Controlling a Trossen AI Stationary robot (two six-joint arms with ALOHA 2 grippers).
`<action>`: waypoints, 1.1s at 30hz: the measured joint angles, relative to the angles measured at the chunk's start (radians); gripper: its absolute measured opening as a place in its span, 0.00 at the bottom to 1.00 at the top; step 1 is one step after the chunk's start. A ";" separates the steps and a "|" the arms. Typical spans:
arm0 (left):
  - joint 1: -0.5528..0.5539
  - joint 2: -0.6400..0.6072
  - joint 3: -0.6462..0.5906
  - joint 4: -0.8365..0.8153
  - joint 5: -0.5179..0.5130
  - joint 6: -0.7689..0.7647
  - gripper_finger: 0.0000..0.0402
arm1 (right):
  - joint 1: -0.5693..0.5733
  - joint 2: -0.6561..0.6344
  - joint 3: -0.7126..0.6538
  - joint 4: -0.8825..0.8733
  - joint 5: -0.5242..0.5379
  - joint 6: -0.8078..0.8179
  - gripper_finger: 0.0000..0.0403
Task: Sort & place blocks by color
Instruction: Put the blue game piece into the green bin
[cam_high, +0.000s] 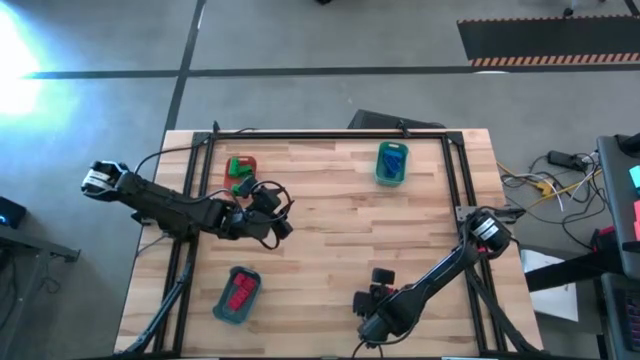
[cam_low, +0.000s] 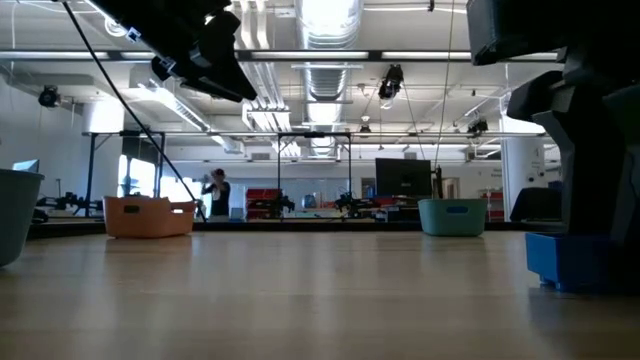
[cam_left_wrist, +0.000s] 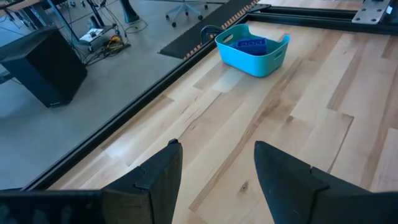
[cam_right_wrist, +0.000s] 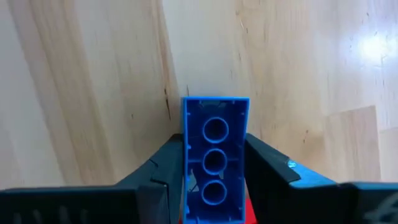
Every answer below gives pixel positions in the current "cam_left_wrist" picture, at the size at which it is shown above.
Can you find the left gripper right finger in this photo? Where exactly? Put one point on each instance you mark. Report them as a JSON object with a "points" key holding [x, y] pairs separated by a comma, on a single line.
{"points": [[289, 189]]}

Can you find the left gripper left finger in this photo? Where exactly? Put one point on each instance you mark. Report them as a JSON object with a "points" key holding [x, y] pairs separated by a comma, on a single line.
{"points": [[149, 196]]}

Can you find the blue toy brick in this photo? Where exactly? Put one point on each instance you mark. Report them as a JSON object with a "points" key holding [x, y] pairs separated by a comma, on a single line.
{"points": [[252, 41], [248, 51]]}

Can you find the turquoise plastic basket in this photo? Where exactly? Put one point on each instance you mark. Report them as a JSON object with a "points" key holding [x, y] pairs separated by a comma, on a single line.
{"points": [[255, 66]]}

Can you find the black box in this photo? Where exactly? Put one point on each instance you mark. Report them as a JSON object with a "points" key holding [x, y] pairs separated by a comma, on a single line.
{"points": [[46, 71]]}

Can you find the black hazard-striped floor mat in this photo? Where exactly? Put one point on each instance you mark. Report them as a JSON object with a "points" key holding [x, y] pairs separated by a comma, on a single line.
{"points": [[192, 37]]}

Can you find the black pole base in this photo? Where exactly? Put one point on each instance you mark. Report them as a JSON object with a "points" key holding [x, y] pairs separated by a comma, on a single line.
{"points": [[129, 14]]}

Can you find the office chair base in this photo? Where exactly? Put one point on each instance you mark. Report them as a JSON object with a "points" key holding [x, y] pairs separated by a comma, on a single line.
{"points": [[185, 7]]}

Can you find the black aluminium table frame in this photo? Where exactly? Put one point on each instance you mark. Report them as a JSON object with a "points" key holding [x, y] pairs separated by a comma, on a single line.
{"points": [[124, 115]]}

